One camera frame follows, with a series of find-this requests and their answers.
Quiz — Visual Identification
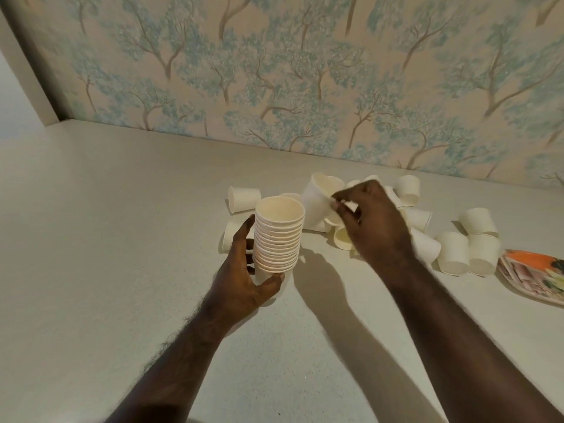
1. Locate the person's left hand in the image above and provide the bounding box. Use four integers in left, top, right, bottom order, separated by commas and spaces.
200, 214, 286, 333

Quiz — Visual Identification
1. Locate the person's right forearm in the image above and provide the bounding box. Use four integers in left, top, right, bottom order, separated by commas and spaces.
372, 257, 564, 423

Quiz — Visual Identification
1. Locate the scattered pile of paper cups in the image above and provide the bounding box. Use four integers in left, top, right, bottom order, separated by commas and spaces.
219, 174, 503, 278

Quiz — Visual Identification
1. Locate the nested white cup stack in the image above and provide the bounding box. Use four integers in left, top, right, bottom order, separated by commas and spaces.
252, 196, 306, 301

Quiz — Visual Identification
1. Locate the person's right hand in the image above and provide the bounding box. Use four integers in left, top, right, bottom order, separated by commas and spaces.
330, 179, 417, 280

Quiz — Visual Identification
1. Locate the person's left forearm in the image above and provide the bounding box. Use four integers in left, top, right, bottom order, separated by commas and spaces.
105, 301, 247, 423

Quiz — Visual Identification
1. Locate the colourful plastic packet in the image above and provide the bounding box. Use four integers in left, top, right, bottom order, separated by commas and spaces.
498, 249, 564, 307

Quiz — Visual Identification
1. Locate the single white paper cup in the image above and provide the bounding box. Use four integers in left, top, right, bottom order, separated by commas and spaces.
301, 173, 346, 228

